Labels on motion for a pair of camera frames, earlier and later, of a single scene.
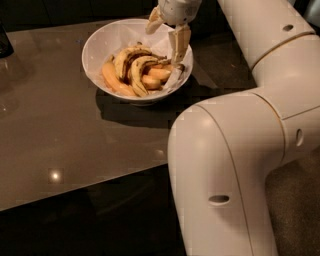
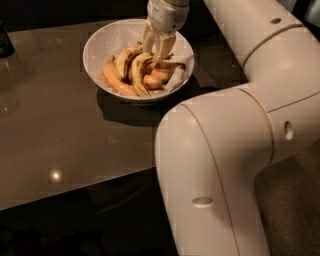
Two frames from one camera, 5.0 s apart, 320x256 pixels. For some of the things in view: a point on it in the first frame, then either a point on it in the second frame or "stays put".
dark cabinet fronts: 20,15 stays put
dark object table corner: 6,47 stays put
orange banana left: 112,78 stays put
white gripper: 179,10 -> 168,14
